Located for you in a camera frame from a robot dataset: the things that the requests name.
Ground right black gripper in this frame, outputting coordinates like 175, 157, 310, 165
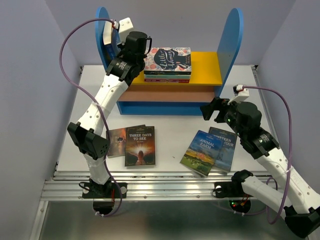
200, 96, 247, 138

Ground Jane Eyre blue book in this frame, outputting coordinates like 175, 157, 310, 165
102, 21, 120, 63

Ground Animal Farm book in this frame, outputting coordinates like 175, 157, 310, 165
180, 130, 223, 177

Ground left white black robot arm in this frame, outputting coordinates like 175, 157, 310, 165
67, 31, 152, 197

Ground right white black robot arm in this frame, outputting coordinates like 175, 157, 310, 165
200, 97, 320, 239

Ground green spine book in stack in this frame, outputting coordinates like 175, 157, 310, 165
144, 74, 191, 80

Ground red spine book in stack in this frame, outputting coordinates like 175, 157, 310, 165
144, 78, 190, 84

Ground Little Women floral book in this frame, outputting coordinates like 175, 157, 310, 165
143, 47, 192, 76

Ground blue yellow wooden bookshelf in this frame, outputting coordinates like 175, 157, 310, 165
95, 7, 244, 116

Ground Nineteen Eighty-Four blue book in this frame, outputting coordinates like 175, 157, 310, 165
209, 127, 237, 173

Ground Three Days To See book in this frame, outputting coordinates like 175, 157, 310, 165
124, 125, 156, 167

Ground dark brown book underneath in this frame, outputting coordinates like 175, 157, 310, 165
107, 124, 146, 158

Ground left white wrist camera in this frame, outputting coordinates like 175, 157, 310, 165
113, 17, 134, 43

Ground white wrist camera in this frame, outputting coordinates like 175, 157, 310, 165
227, 84, 250, 105
113, 17, 134, 43

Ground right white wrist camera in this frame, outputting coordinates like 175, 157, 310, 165
227, 84, 250, 105

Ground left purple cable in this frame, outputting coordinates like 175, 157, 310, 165
58, 18, 123, 218

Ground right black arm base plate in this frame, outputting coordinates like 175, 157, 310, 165
213, 180, 254, 199

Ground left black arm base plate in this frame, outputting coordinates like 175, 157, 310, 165
78, 181, 128, 200

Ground aluminium rail frame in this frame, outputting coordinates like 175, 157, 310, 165
27, 64, 316, 240

